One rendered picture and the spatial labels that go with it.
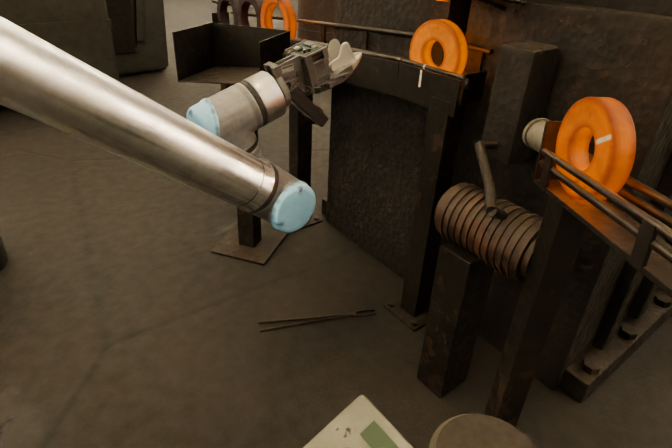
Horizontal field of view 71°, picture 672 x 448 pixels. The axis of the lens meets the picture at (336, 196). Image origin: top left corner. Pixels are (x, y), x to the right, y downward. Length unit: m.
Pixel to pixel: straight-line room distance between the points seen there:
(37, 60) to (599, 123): 0.71
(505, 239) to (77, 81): 0.71
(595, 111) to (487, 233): 0.30
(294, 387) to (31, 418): 0.58
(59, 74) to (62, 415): 0.88
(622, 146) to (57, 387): 1.26
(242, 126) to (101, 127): 0.29
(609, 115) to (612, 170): 0.08
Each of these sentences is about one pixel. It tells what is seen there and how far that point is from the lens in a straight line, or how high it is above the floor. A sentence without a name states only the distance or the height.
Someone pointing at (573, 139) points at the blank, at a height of 0.71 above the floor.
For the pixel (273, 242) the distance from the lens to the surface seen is 1.70.
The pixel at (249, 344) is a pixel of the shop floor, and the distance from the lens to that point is 1.35.
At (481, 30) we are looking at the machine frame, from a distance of 1.18.
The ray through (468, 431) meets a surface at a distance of 0.57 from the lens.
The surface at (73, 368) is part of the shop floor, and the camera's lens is 1.40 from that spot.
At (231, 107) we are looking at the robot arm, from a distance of 0.84.
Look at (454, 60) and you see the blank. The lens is 1.14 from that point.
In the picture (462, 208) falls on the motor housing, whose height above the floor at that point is 0.51.
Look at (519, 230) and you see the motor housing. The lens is 0.91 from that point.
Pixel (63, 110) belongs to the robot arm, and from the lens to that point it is 0.62.
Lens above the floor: 0.96
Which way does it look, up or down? 29 degrees down
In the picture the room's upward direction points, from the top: 3 degrees clockwise
